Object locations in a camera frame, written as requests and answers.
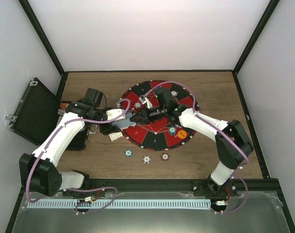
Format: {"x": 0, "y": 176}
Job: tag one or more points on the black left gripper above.
{"x": 107, "y": 129}

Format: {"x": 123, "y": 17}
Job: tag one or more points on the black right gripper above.
{"x": 146, "y": 116}

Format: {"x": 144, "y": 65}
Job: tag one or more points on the white blue poker chip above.
{"x": 137, "y": 105}
{"x": 174, "y": 93}

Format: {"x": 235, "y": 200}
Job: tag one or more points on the blue patterned card deck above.
{"x": 123, "y": 124}

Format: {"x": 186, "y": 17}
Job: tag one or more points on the blue green poker chip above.
{"x": 172, "y": 130}

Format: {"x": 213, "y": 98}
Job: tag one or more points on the white blue chip stack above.
{"x": 146, "y": 159}

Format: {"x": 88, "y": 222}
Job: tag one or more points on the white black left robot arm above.
{"x": 38, "y": 171}

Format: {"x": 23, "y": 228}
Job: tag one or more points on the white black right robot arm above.
{"x": 232, "y": 142}

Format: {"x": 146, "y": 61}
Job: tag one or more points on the playing card deck box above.
{"x": 115, "y": 136}

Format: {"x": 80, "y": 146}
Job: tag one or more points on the round red black poker mat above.
{"x": 155, "y": 136}

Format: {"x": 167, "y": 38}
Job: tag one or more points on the orange big blind button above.
{"x": 182, "y": 134}

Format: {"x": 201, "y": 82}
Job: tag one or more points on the mixed chips in case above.
{"x": 62, "y": 108}

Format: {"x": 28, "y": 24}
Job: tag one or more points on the black poker set case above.
{"x": 36, "y": 115}

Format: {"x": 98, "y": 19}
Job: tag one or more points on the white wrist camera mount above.
{"x": 115, "y": 114}

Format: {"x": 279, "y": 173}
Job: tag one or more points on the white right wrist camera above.
{"x": 145, "y": 101}

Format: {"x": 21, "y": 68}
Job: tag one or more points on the light blue slotted rail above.
{"x": 122, "y": 204}

